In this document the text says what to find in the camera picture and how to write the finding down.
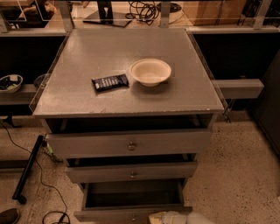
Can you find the white paper bowl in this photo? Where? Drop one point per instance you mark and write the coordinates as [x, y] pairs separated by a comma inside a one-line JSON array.
[[150, 72]]

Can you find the dark shoe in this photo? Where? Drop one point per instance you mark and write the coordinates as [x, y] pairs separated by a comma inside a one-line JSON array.
[[10, 216]]

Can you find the white bowl with items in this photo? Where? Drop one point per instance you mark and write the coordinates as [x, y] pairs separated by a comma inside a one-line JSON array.
[[10, 83]]

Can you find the green handled tool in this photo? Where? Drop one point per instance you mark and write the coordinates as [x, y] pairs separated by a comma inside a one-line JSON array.
[[47, 149]]

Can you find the black bar on floor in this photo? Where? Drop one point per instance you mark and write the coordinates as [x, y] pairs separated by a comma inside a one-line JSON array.
[[17, 195]]

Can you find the cardboard box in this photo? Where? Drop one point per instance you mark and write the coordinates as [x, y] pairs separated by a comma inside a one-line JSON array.
[[217, 12]]

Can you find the grey drawer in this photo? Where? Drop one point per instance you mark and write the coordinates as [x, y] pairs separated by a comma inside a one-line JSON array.
[[130, 202], [131, 172], [134, 143]]

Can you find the grey middle drawer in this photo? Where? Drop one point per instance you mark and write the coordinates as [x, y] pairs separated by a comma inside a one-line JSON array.
[[131, 172]]

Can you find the grey top drawer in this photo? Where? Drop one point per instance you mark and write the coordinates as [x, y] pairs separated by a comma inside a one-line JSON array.
[[134, 143]]

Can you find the grey wooden drawer cabinet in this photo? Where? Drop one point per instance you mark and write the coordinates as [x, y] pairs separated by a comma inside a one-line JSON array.
[[186, 101]]

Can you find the black monitor stand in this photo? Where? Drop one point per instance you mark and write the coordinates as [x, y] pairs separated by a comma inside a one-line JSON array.
[[106, 16]]

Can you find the black snack bar wrapper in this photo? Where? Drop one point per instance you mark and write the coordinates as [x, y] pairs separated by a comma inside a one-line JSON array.
[[110, 82]]

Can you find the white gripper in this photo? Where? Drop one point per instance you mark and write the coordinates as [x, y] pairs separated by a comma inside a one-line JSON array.
[[172, 219]]

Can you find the grey bottom drawer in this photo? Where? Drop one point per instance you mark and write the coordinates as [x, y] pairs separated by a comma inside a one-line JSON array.
[[130, 202]]

